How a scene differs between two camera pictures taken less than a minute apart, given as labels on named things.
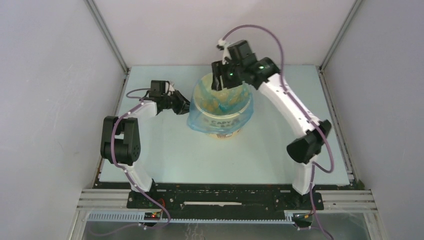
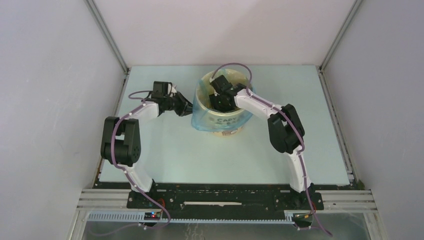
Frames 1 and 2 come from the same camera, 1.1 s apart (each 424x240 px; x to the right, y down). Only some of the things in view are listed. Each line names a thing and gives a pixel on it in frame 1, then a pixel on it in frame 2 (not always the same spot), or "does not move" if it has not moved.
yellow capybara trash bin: [221, 114] does not move
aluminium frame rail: [95, 199] does not move
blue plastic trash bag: [224, 111] does not move
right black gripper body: [236, 77] -> [218, 103]
